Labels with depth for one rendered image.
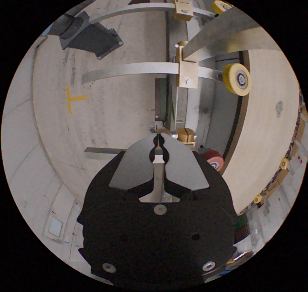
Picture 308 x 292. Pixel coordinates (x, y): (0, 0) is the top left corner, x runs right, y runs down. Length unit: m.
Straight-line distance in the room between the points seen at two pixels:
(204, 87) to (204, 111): 0.12
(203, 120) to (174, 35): 0.42
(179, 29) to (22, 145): 2.72
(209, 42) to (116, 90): 1.10
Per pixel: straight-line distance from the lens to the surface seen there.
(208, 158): 0.31
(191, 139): 0.29
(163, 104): 0.42
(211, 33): 0.15
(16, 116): 2.57
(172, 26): 0.48
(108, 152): 0.36
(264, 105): 0.38
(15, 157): 2.61
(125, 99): 1.17
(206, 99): 0.55
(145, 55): 1.15
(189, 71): 0.29
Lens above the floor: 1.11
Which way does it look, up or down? 60 degrees down
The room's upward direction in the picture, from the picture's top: 178 degrees counter-clockwise
